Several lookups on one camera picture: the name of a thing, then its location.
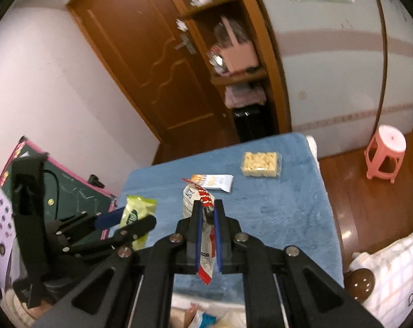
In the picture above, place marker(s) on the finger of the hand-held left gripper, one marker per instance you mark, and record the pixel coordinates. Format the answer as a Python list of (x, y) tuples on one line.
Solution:
[(134, 229), (107, 220)]

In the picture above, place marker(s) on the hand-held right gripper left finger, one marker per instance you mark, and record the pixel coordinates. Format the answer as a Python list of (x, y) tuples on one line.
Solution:
[(194, 239)]

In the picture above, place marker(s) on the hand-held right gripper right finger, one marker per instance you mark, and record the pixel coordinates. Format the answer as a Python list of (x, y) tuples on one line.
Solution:
[(223, 242)]

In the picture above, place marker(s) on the green snack packet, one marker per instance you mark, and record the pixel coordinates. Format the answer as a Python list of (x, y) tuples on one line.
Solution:
[(134, 208)]

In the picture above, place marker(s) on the white packet with red edge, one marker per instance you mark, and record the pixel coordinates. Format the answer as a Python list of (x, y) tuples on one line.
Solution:
[(206, 256)]

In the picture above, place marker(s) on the orange and white snack packet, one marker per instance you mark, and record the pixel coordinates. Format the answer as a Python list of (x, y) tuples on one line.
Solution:
[(215, 181)]

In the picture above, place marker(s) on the white storage box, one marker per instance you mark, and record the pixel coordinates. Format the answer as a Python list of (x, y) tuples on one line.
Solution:
[(182, 305)]

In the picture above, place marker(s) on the large cream snack packet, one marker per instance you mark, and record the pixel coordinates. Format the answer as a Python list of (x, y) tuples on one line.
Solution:
[(230, 320)]

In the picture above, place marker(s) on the blue snack packet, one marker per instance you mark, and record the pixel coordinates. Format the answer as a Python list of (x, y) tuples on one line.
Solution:
[(203, 320)]

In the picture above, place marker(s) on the large puffed rice cracker block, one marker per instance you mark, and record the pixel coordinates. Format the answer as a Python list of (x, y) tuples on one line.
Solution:
[(261, 164)]

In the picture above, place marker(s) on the small black clamp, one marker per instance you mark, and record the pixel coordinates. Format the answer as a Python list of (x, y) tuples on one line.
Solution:
[(95, 180)]

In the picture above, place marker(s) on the blue fleece table cover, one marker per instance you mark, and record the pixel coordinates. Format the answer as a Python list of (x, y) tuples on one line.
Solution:
[(278, 211)]

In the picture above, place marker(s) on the black bin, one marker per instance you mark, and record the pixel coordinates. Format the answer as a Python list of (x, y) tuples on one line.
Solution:
[(252, 123)]

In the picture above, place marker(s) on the brown round bedpost knob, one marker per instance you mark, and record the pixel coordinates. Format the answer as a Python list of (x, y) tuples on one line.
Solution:
[(362, 283)]

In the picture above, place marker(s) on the pink folded cloth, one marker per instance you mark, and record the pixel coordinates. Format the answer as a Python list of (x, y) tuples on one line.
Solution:
[(244, 97)]

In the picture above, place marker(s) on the brown wooden door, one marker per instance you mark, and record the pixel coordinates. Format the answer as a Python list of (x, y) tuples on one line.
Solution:
[(141, 58)]

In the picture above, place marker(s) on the brown wooden shelf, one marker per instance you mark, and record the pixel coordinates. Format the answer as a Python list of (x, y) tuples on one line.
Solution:
[(240, 77)]

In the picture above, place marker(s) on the white checked bedding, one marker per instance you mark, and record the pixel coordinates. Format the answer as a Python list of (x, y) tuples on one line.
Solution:
[(397, 270)]

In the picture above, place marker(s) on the pink basket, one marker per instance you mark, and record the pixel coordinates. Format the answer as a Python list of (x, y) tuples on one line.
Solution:
[(240, 58)]

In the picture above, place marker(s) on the pink plastic stool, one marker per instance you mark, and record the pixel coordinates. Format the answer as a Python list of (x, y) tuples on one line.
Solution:
[(387, 141)]

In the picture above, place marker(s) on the green chalkboard with pink frame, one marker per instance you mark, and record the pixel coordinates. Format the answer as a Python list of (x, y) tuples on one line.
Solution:
[(73, 194)]

